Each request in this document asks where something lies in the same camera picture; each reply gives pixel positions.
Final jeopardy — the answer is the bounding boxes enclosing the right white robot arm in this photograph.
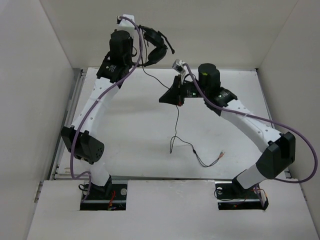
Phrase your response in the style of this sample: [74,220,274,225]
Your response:
[159,60,296,197]

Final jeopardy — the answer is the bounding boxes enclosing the black headphones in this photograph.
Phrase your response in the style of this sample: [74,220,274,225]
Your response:
[138,25,176,67]

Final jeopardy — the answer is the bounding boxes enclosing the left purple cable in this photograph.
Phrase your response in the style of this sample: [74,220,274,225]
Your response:
[69,15,146,180]

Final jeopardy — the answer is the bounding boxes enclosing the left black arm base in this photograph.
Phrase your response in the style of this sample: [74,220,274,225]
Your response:
[78,183,128,211]

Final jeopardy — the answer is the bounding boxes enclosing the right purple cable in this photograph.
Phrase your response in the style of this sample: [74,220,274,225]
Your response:
[183,62,319,185]

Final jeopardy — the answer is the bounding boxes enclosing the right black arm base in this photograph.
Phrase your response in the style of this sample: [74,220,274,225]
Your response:
[214,181,269,211]

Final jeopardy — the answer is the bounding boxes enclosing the left aluminium rail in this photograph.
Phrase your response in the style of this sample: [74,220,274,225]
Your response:
[46,68,88,180]

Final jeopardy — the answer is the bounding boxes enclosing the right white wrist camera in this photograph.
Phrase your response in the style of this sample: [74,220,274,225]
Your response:
[172,59,187,81]

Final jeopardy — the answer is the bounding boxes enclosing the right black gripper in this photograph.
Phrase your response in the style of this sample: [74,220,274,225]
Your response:
[159,74,209,107]

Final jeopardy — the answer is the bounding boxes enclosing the purple cable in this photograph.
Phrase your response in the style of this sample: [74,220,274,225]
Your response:
[69,15,146,180]
[183,62,319,185]

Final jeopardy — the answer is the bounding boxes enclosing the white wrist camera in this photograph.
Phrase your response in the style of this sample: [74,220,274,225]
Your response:
[116,14,135,32]
[172,59,187,81]

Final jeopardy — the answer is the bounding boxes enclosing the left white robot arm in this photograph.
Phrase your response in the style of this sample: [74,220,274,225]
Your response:
[60,30,136,199]

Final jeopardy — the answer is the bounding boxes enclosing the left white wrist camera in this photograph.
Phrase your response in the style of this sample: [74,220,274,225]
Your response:
[116,14,135,32]

